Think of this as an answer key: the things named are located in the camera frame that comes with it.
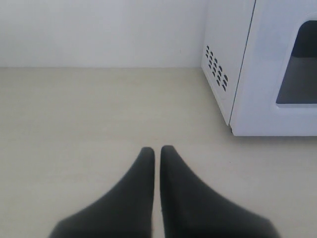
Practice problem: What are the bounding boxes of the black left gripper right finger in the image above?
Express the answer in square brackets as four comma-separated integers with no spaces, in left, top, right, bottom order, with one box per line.
[159,145,277,238]

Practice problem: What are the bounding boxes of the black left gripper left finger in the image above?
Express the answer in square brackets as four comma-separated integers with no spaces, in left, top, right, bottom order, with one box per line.
[50,147,155,238]

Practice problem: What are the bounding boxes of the white microwave door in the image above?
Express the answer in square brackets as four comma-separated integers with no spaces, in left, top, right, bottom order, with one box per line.
[230,0,317,136]

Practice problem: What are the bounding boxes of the white Midea microwave oven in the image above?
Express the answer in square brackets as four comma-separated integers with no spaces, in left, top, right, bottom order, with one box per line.
[201,0,317,131]

